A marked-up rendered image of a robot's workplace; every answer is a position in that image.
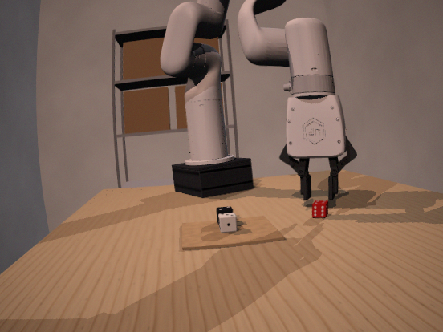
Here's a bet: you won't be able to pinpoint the black die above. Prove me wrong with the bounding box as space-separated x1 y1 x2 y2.
216 206 233 224

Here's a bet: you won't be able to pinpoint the white die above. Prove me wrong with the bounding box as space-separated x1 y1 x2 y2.
218 213 238 233

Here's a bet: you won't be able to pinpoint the brown square mat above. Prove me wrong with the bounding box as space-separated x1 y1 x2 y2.
182 216 284 250

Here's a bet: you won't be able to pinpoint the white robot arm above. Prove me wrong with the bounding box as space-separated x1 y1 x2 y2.
161 0 335 166

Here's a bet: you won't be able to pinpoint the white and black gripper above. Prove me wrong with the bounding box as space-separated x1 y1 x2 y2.
279 92 357 200

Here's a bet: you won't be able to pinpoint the red die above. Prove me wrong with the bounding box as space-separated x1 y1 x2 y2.
312 200 328 218

